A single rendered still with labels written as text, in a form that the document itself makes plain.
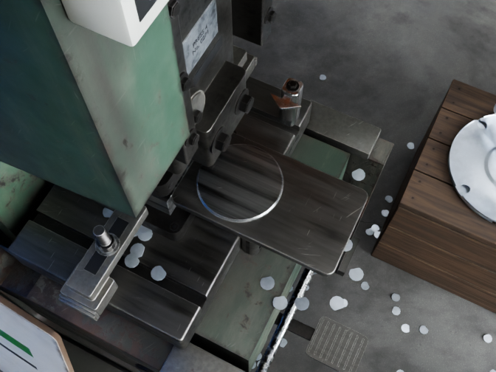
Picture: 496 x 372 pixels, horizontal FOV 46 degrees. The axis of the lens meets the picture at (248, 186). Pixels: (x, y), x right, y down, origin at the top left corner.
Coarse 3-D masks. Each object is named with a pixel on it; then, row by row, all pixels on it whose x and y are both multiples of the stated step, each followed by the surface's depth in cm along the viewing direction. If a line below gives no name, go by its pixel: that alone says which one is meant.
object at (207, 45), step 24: (192, 0) 54; (216, 0) 59; (192, 24) 56; (216, 24) 61; (192, 48) 58; (216, 48) 64; (192, 72) 61; (216, 72) 68; (240, 72) 68; (192, 96) 61; (216, 96) 67; (240, 96) 69; (216, 120) 65; (216, 144) 68; (168, 168) 71
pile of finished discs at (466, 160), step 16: (464, 128) 137; (480, 128) 137; (464, 144) 135; (480, 144) 135; (448, 160) 133; (464, 160) 133; (480, 160) 133; (464, 176) 131; (480, 176) 131; (464, 192) 130; (480, 192) 129; (480, 208) 128
